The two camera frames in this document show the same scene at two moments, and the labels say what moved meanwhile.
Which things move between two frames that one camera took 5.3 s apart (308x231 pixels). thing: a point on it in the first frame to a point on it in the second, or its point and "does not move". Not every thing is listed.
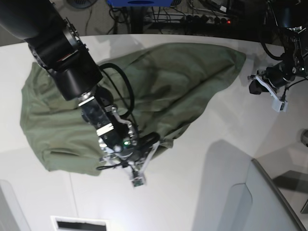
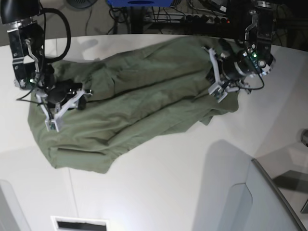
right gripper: (294, 64) to (252, 57)
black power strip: (202, 19) does not move
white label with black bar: (64, 223) does not move
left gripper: (118, 136) to (31, 70)
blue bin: (140, 3) does not move
